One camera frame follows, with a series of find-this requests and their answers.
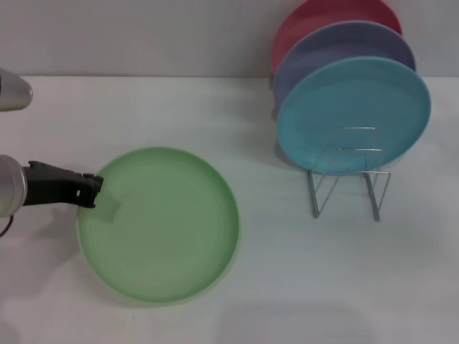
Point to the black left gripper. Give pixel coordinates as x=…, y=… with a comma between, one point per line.
x=50, y=186

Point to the green plate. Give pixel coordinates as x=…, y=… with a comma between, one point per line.
x=161, y=233

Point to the light blue plate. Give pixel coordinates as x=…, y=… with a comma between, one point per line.
x=344, y=104

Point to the pink plate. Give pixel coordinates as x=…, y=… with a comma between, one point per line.
x=322, y=18

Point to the purple plate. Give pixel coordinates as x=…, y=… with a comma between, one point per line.
x=340, y=44

